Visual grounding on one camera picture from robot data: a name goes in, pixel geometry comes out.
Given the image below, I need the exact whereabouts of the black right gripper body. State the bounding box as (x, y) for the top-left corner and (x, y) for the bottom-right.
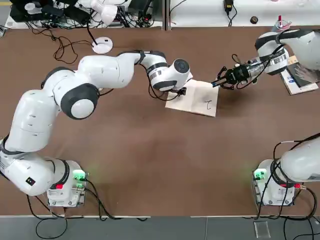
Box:
(225, 64), (251, 85)

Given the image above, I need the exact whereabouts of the white blue-label marker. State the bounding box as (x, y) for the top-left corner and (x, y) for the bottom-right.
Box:
(211, 78), (227, 88)

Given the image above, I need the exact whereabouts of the white lined notebook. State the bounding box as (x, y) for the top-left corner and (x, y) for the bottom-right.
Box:
(164, 79), (220, 118)

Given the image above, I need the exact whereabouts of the dark book with hands cover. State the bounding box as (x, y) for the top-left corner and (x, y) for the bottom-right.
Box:
(287, 55), (320, 89)

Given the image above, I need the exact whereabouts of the black power adapter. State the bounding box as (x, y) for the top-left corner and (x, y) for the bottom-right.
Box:
(223, 0), (235, 14)

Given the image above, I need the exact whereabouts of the white desk lamp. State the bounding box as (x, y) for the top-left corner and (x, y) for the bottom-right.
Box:
(86, 0), (119, 55)

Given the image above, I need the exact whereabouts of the metal floor plate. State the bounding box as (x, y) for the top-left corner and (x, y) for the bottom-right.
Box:
(253, 220), (271, 240)

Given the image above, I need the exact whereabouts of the black laptop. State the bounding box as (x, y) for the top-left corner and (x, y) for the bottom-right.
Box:
(9, 0), (43, 23)

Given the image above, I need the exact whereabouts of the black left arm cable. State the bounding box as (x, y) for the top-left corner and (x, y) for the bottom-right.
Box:
(134, 49), (187, 101)

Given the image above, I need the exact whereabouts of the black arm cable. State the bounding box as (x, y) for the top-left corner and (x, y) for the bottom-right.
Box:
(134, 49), (187, 101)
(231, 28), (288, 90)

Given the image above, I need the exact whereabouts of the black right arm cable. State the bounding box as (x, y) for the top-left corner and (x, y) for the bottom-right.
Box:
(231, 28), (288, 90)

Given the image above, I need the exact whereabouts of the aluminium frame post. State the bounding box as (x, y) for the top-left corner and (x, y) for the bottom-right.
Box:
(161, 0), (173, 32)

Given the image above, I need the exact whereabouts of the black right base cable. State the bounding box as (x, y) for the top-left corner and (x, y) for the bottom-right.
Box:
(256, 133), (320, 240)

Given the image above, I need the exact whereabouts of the black base cable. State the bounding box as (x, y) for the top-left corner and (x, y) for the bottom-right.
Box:
(26, 172), (148, 239)
(256, 133), (320, 240)

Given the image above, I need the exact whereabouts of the black left base cable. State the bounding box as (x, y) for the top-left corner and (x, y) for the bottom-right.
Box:
(26, 172), (148, 239)

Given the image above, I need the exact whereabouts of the black lamp cable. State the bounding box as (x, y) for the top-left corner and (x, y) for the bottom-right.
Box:
(51, 28), (98, 66)

